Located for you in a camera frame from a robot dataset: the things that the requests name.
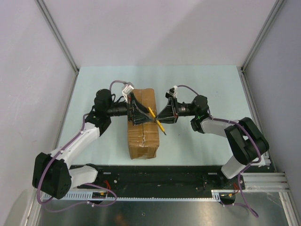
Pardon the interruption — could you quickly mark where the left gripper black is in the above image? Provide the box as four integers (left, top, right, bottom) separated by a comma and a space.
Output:
106, 92, 152, 125

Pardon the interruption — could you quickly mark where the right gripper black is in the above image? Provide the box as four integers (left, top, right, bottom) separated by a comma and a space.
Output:
155, 97, 198, 124

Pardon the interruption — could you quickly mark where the yellow utility knife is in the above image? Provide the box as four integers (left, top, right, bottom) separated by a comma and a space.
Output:
148, 107, 166, 135

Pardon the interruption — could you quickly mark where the brown cardboard express box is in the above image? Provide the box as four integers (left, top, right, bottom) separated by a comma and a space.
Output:
127, 88, 159, 159

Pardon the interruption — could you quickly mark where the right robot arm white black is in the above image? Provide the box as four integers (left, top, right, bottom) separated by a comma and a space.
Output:
155, 95, 269, 189

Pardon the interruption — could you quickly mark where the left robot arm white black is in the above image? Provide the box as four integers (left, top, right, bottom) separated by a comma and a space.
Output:
32, 89, 155, 199

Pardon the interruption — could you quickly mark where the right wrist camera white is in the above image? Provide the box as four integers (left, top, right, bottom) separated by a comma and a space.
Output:
165, 86, 178, 98

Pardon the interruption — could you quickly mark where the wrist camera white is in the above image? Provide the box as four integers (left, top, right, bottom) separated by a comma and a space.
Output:
165, 86, 178, 98
122, 82, 135, 102

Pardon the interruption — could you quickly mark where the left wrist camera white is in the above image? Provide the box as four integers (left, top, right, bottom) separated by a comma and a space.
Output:
122, 82, 135, 102

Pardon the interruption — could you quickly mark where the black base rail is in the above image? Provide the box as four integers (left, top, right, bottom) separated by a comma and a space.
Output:
70, 164, 245, 198

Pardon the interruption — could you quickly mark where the white slotted cable duct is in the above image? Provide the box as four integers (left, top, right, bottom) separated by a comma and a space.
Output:
42, 189, 236, 202

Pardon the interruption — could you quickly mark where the left aluminium frame post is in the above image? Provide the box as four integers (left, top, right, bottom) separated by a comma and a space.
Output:
34, 0, 79, 73

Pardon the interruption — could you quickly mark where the aluminium frame post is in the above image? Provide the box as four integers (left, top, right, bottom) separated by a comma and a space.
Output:
241, 0, 286, 73
34, 0, 79, 73

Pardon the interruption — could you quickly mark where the right aluminium frame post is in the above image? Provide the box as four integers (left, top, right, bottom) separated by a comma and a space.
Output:
241, 0, 286, 73

